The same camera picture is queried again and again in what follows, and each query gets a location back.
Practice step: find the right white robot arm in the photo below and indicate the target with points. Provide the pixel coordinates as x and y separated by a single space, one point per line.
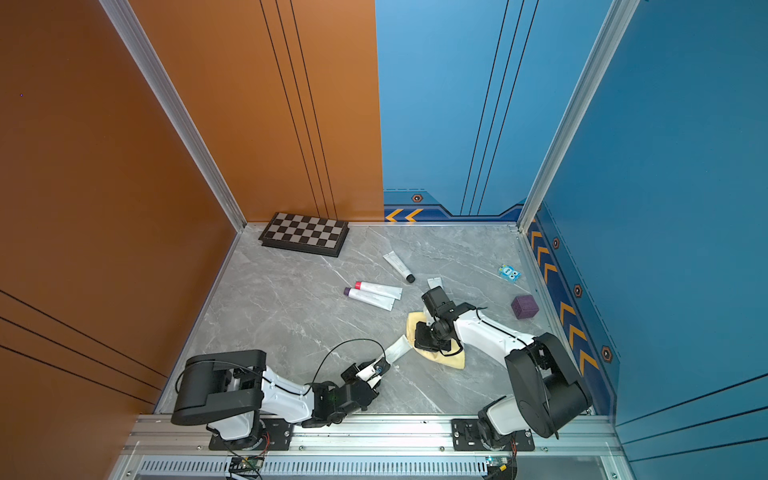
547 389

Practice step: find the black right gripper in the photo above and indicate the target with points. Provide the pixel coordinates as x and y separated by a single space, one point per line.
420 342

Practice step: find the right green circuit board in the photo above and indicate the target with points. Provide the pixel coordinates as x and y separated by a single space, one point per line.
507 469

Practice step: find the white tube green cap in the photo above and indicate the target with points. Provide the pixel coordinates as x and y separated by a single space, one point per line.
435 282

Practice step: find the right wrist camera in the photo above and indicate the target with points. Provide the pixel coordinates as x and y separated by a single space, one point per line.
437 302

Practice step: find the purple cube box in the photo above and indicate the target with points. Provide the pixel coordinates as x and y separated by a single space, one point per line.
525 307

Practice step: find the white tube black cap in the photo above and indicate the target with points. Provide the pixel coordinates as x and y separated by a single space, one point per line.
394 260

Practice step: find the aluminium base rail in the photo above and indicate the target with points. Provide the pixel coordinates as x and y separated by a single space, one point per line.
374 446

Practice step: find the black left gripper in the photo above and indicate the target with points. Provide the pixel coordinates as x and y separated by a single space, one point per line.
352 373

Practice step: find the white toothpaste tube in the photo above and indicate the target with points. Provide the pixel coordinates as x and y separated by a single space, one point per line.
397 350

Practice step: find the green circuit board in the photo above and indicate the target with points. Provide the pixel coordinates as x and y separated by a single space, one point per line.
245 467
507 469

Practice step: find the yellow cleaning cloth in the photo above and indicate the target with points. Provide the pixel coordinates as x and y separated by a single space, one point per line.
454 358

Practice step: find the teal small toy card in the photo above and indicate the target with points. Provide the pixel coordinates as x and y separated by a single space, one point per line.
509 273

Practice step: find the white tube pink cap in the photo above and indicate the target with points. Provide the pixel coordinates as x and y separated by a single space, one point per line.
380 289

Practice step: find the left green circuit board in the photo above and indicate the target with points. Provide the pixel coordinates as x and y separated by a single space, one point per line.
245 467

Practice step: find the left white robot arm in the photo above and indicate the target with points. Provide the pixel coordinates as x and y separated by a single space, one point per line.
228 392

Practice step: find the folding chessboard box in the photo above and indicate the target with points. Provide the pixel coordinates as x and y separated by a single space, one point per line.
305 234

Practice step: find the white tube purple cap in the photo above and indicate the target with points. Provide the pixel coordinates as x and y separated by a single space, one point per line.
379 301

